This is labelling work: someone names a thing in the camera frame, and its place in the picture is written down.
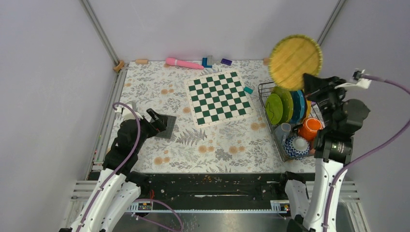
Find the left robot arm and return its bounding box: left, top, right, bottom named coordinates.
left=60, top=109, right=170, bottom=232

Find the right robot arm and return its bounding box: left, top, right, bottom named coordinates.
left=277, top=73, right=370, bottom=232

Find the lime green plate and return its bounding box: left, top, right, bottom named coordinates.
left=265, top=93, right=283, bottom=125

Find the blue white patterned bowl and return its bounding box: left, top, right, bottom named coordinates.
left=283, top=136, right=310, bottom=160

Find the blue L-shaped block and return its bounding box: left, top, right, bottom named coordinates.
left=202, top=58, right=212, bottom=68

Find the tan wooden block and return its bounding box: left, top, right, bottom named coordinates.
left=263, top=58, right=270, bottom=66
left=135, top=59, right=149, bottom=65

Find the dark grey building baseplate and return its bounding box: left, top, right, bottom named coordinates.
left=156, top=116, right=176, bottom=139

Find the black wire dish rack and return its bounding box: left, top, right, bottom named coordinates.
left=257, top=82, right=324, bottom=162

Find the orange mug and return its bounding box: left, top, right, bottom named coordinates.
left=292, top=117, right=323, bottom=142

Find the blue dotted plate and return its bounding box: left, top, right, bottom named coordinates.
left=289, top=90, right=306, bottom=124

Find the woven bamboo tray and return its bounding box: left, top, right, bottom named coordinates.
left=267, top=34, right=323, bottom=91

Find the green white chessboard mat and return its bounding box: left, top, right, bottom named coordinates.
left=184, top=70, right=257, bottom=129

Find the grey block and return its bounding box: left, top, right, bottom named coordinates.
left=206, top=55, right=214, bottom=66

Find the olive green dotted plate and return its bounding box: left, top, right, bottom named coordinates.
left=271, top=86, right=293, bottom=123

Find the left tan wooden block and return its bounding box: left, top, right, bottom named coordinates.
left=135, top=59, right=149, bottom=65

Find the right tan wooden block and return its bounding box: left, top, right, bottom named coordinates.
left=263, top=58, right=270, bottom=66

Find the floral table mat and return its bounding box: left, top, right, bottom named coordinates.
left=120, top=60, right=314, bottom=173

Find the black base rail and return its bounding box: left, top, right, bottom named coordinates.
left=88, top=171, right=310, bottom=211

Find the purple brick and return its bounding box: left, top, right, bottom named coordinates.
left=220, top=58, right=233, bottom=66

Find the yellow dotted plate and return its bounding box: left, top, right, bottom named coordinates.
left=303, top=97, right=312, bottom=119

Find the corner wooden block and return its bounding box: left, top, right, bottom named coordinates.
left=113, top=60, right=125, bottom=72

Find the teal small block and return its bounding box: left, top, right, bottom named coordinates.
left=244, top=87, right=253, bottom=94

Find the clear plastic cup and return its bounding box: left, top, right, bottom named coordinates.
left=274, top=123, right=292, bottom=145

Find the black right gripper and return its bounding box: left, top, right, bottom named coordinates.
left=302, top=72, right=349, bottom=129

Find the pink wand massager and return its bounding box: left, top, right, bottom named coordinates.
left=165, top=58, right=204, bottom=70

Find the pink cup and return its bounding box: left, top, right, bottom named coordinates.
left=309, top=141, right=316, bottom=155

